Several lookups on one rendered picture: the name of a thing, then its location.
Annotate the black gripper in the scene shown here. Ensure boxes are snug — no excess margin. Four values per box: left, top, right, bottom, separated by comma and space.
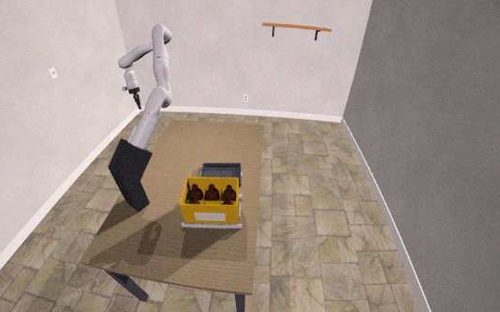
128, 87, 141, 110

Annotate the yellow bottle crate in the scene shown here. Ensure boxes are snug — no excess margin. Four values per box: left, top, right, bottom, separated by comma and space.
181, 177, 239, 224

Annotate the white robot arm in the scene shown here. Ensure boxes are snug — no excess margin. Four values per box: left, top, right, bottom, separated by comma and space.
118, 24, 172, 149

